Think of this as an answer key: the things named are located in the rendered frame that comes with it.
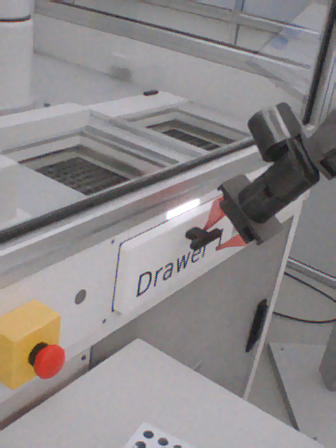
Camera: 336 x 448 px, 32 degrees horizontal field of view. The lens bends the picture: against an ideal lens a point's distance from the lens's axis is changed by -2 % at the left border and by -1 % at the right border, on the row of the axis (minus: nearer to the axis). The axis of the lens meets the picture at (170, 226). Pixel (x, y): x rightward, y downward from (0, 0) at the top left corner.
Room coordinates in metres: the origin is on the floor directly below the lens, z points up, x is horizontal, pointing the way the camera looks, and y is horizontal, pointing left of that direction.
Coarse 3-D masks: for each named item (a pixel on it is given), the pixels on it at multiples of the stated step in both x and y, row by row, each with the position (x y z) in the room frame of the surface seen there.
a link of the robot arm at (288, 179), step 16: (288, 144) 0.75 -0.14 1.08; (272, 160) 0.78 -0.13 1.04; (288, 160) 0.73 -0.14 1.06; (304, 160) 0.74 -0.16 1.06; (272, 176) 0.74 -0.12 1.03; (288, 176) 0.72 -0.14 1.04; (304, 176) 0.72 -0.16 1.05; (320, 176) 0.74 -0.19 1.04; (272, 192) 0.73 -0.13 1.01; (288, 192) 0.73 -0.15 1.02; (304, 192) 0.74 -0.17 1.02
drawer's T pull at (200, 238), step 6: (192, 228) 0.79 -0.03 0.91; (198, 228) 0.79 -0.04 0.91; (216, 228) 0.80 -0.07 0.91; (186, 234) 0.78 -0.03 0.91; (192, 234) 0.77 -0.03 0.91; (198, 234) 0.77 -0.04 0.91; (204, 234) 0.77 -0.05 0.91; (210, 234) 0.78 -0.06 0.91; (216, 234) 0.79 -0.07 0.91; (192, 240) 0.77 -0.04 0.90; (198, 240) 0.75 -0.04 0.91; (204, 240) 0.76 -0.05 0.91; (210, 240) 0.77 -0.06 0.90; (192, 246) 0.74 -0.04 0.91; (198, 246) 0.74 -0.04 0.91
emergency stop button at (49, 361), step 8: (40, 352) 0.48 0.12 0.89; (48, 352) 0.48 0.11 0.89; (56, 352) 0.48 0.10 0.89; (64, 352) 0.50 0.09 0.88; (40, 360) 0.47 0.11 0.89; (48, 360) 0.47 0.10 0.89; (56, 360) 0.48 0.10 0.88; (64, 360) 0.49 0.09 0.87; (40, 368) 0.47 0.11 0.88; (48, 368) 0.47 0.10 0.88; (56, 368) 0.48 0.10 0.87; (40, 376) 0.47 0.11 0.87; (48, 376) 0.47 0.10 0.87
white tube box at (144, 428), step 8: (144, 424) 0.49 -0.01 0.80; (136, 432) 0.48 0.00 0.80; (144, 432) 0.48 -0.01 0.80; (152, 432) 0.48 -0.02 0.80; (160, 432) 0.48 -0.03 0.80; (136, 440) 0.47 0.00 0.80; (144, 440) 0.47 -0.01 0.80; (152, 440) 0.47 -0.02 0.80; (160, 440) 0.48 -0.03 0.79; (168, 440) 0.48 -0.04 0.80; (176, 440) 0.48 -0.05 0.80
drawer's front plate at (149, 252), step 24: (192, 216) 0.79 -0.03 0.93; (144, 240) 0.70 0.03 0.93; (168, 240) 0.74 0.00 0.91; (216, 240) 0.87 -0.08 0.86; (120, 264) 0.67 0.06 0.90; (144, 264) 0.70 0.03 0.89; (192, 264) 0.81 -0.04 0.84; (120, 288) 0.67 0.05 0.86; (144, 288) 0.71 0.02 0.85; (120, 312) 0.67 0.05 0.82
